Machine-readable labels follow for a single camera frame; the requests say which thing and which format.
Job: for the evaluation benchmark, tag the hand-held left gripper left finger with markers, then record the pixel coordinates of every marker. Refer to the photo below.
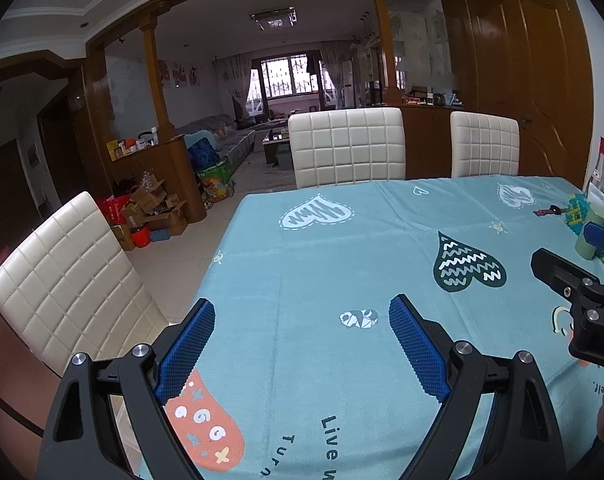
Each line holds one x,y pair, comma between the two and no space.
187,355

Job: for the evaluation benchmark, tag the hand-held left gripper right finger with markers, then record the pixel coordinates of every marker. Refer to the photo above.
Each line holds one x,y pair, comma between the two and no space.
419,355

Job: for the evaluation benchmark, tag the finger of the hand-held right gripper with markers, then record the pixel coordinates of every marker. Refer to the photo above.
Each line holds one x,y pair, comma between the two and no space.
601,237
551,270

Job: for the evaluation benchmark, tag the clear bottle red cap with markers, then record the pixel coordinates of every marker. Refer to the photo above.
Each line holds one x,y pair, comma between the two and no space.
597,160

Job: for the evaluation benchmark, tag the blue box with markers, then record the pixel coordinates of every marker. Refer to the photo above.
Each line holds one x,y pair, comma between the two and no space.
160,235

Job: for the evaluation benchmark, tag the red bucket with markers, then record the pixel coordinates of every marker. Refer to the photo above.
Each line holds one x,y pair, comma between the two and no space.
141,237

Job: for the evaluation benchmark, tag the small brown cardboard box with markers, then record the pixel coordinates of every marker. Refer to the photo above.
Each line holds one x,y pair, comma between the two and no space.
123,237

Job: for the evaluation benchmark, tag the open cardboard box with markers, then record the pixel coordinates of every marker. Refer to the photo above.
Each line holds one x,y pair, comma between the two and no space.
169,220
149,195

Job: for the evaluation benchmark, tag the cream quilted leather chair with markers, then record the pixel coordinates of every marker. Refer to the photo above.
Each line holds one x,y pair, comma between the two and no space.
484,142
347,145
67,280

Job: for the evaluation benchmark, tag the brown wooden door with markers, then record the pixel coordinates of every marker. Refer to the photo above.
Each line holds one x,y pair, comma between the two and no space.
526,85

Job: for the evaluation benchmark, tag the colourful woven bag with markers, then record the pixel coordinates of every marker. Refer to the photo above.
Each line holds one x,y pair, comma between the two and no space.
216,182

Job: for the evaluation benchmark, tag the wooden partition cabinet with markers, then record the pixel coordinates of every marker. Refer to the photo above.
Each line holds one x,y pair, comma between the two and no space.
177,175
429,140

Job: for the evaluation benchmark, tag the brown wooden furniture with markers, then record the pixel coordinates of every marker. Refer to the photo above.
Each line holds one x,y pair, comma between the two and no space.
7,385

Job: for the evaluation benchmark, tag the blue patterned bag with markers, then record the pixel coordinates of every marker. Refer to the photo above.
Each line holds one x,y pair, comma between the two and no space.
203,151

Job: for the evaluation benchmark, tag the grey stool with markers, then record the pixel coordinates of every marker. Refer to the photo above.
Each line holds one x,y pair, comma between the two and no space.
285,160

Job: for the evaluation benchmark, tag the grey sofa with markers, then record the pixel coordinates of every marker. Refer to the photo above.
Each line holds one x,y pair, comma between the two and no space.
232,140

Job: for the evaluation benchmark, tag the dark coffee table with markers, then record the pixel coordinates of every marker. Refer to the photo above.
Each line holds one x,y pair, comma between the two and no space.
274,142

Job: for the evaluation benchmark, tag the patterned curtain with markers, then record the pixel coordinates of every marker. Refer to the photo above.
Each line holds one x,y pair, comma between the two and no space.
232,85
334,75

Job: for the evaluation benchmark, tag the white standing air conditioner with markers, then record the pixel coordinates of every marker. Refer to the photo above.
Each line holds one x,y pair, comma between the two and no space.
349,85

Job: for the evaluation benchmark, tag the barred window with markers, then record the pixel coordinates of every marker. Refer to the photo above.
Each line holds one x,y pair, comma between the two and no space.
287,75

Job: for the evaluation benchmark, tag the rectangular ceiling lamp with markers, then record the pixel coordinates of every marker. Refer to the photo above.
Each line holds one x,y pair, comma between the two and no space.
273,17

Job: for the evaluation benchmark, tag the wall pictures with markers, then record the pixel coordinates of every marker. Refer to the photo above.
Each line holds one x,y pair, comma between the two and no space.
179,74

